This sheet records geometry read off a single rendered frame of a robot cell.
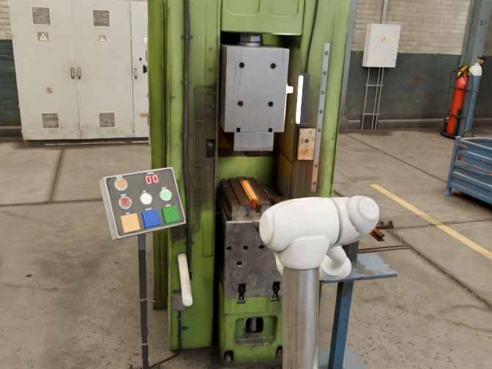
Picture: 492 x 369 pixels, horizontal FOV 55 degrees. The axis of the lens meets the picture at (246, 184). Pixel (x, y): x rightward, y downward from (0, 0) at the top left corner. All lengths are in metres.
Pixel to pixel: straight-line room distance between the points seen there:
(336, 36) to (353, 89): 6.81
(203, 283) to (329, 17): 1.58
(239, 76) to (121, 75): 5.29
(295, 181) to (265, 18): 0.86
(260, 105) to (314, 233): 1.19
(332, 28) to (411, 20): 7.33
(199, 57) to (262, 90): 0.35
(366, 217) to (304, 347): 0.40
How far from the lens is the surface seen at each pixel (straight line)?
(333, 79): 2.58
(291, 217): 1.23
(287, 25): 2.47
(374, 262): 2.59
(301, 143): 2.55
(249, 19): 2.43
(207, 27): 2.40
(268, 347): 2.87
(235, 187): 2.68
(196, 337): 2.99
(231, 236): 2.45
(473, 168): 5.97
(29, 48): 7.51
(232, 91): 2.29
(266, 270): 2.58
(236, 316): 2.71
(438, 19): 10.19
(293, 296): 1.32
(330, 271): 1.84
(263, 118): 2.35
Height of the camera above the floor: 1.87
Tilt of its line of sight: 19 degrees down
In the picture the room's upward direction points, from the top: 3 degrees clockwise
